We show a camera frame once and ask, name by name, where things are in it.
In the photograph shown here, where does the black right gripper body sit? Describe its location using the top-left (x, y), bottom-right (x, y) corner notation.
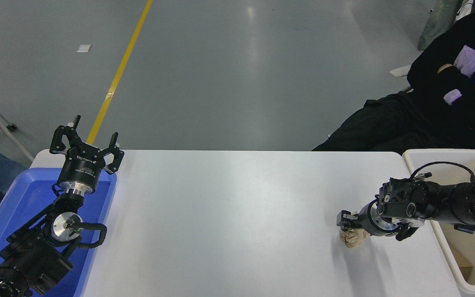
top-left (359, 200), bottom-right (397, 238)

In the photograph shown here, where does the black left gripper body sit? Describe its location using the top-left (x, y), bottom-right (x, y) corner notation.
top-left (58, 143), bottom-right (107, 190)

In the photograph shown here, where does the tan paper ball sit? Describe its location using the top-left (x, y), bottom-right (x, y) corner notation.
top-left (340, 226), bottom-right (371, 249)

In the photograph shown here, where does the large pale plastic bin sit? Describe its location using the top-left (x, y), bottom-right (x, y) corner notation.
top-left (402, 148), bottom-right (475, 297)

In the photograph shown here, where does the blue plastic tray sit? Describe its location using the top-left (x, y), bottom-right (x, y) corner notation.
top-left (0, 167), bottom-right (118, 297)

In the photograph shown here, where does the grey-green cloth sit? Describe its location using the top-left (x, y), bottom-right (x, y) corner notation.
top-left (418, 0), bottom-right (475, 52)

